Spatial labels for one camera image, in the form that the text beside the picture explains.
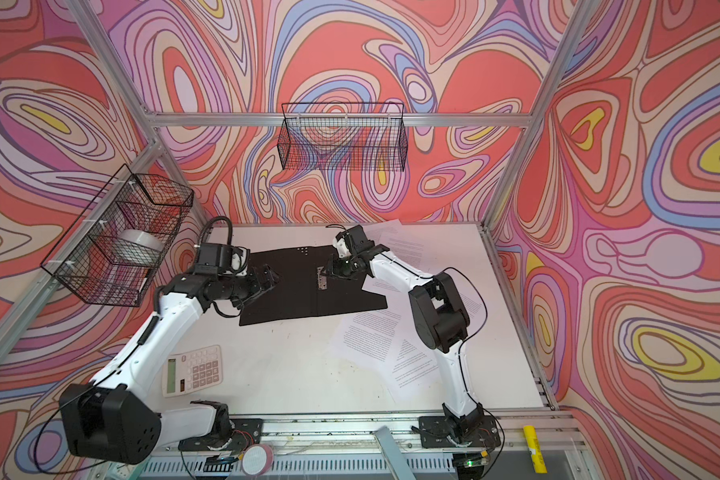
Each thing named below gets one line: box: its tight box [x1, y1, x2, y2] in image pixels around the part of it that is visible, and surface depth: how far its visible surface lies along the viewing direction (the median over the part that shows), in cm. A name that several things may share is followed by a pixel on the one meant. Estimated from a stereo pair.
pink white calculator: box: [162, 344, 223, 398], surface depth 84 cm
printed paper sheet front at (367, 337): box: [330, 308, 404, 370], surface depth 92 cm
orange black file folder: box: [240, 245, 389, 326], surface depth 101 cm
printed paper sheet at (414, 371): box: [381, 326, 445, 403], surface depth 86 cm
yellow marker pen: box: [523, 425, 548, 474], surface depth 72 cm
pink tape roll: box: [242, 444, 275, 477], surface depth 68 cm
